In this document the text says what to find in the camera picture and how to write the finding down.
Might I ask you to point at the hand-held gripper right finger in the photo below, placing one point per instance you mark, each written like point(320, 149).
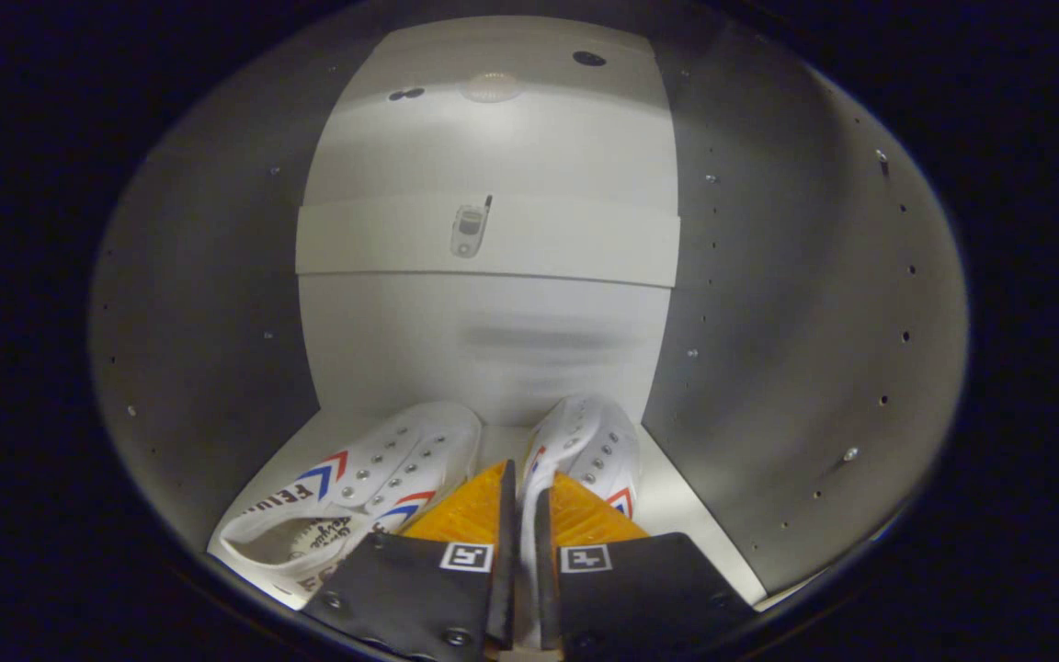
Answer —
point(548, 588)

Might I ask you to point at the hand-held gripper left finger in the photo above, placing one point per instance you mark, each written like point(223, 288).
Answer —
point(502, 570)

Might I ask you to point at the white shoe with chevron stripes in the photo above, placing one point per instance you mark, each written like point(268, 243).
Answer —
point(585, 432)
point(373, 460)

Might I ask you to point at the grey shoe cabinet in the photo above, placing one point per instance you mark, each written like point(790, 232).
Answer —
point(750, 276)

